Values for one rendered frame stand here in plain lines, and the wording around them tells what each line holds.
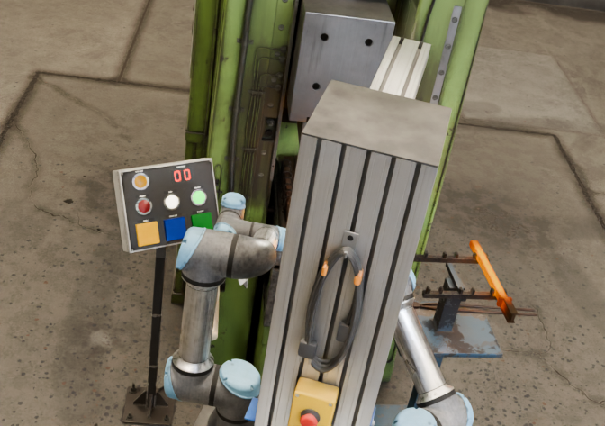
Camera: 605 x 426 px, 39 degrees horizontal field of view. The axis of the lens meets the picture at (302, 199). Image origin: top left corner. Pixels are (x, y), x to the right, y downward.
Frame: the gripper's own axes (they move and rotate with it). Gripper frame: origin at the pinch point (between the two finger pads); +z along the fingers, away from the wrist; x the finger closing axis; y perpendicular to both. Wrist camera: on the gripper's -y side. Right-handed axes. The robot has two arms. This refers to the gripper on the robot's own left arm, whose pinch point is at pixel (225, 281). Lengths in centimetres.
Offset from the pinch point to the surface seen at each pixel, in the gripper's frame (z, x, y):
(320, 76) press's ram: -61, 13, -44
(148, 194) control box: -18.8, -33.3, -11.1
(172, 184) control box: -20.6, -27.3, -18.0
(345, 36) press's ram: -76, 19, -46
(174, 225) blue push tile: -8.7, -23.3, -11.2
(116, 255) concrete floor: 94, -87, -111
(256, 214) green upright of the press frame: 7, -4, -53
